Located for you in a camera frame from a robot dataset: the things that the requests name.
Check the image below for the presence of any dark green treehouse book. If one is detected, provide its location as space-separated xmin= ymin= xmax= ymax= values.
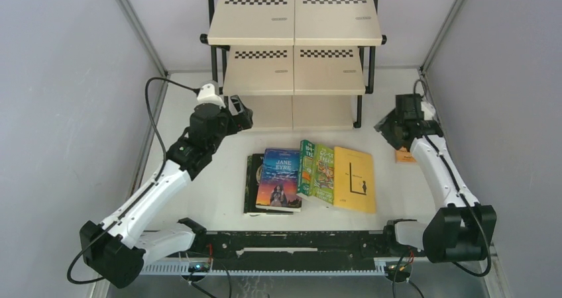
xmin=297 ymin=140 xmax=315 ymax=200

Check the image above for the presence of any yellow book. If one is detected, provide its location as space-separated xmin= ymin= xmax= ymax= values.
xmin=333 ymin=146 xmax=376 ymax=214

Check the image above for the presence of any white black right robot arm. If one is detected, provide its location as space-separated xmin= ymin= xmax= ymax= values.
xmin=374 ymin=93 xmax=497 ymax=263

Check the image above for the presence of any black left camera cable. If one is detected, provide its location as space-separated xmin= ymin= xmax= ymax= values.
xmin=66 ymin=77 xmax=203 ymax=285

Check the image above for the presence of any dark black-green book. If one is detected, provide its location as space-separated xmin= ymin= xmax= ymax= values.
xmin=243 ymin=154 xmax=292 ymax=217

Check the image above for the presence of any Jane Eyre blue book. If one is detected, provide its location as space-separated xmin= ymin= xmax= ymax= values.
xmin=255 ymin=148 xmax=302 ymax=213

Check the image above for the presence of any orange paperback book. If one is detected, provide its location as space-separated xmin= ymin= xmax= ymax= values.
xmin=395 ymin=147 xmax=416 ymax=164

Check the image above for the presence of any light green treehouse book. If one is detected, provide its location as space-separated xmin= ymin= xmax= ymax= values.
xmin=310 ymin=144 xmax=334 ymax=207

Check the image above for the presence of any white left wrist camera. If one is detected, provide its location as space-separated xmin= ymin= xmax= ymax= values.
xmin=197 ymin=80 xmax=226 ymax=108

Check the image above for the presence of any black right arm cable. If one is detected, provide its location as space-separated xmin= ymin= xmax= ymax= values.
xmin=390 ymin=78 xmax=494 ymax=288

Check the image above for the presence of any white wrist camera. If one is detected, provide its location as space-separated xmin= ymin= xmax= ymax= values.
xmin=421 ymin=101 xmax=437 ymax=121
xmin=197 ymin=80 xmax=226 ymax=108

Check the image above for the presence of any black mounting base rail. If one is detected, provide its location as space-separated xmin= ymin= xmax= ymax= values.
xmin=164 ymin=220 xmax=427 ymax=273

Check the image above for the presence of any cream three-tier shelf rack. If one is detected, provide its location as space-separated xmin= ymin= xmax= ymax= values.
xmin=200 ymin=0 xmax=387 ymax=131

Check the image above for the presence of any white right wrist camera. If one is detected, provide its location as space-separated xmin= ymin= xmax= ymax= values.
xmin=421 ymin=101 xmax=437 ymax=121

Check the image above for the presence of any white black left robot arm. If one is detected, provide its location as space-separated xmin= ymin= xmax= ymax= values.
xmin=78 ymin=95 xmax=253 ymax=289

